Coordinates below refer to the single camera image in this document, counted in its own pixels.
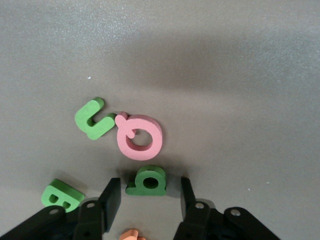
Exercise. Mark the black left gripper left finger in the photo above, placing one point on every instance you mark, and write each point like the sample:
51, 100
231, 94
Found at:
110, 205

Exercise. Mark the green letter B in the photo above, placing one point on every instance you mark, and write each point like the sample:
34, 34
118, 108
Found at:
67, 190

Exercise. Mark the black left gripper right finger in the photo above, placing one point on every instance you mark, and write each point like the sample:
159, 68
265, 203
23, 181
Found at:
192, 220

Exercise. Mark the green letter U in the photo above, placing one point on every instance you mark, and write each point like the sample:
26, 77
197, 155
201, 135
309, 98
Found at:
85, 120

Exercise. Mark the green lowercase letter q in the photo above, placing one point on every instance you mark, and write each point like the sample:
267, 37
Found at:
145, 192

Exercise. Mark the pink letter Q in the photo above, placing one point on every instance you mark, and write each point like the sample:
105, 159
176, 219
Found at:
123, 125

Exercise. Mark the orange letter E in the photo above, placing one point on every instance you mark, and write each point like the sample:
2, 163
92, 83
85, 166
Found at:
131, 235

